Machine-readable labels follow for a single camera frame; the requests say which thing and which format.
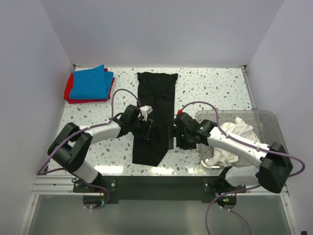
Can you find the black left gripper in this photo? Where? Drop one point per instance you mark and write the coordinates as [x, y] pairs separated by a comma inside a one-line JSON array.
[[146, 132]]

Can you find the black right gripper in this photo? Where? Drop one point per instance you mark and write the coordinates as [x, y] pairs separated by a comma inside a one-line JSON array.
[[174, 131]]

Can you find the black t shirt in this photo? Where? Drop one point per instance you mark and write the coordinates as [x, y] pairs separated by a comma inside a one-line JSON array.
[[158, 91]]

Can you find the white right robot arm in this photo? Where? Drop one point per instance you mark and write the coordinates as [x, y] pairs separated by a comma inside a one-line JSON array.
[[269, 166]]

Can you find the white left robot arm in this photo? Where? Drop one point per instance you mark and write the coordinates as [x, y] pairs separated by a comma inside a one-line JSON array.
[[71, 146]]

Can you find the white t shirt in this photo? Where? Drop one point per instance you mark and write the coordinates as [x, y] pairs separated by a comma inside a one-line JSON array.
[[230, 144]]

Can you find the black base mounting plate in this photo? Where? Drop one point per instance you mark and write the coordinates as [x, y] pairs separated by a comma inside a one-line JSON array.
[[153, 188]]

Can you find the blue folded t shirt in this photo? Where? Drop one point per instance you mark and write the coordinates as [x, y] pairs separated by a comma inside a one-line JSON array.
[[91, 84]]

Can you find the clear plastic bin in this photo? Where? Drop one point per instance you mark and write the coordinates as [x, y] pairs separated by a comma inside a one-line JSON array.
[[258, 125]]

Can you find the red folded t shirt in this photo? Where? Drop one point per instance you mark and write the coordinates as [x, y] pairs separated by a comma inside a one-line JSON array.
[[69, 87]]

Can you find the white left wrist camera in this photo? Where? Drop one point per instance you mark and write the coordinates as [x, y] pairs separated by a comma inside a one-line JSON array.
[[144, 111]]

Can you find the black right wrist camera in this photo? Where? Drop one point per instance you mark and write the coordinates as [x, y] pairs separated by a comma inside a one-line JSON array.
[[183, 120]]

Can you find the aluminium rail frame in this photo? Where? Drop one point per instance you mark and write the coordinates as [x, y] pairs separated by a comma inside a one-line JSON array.
[[63, 185]]

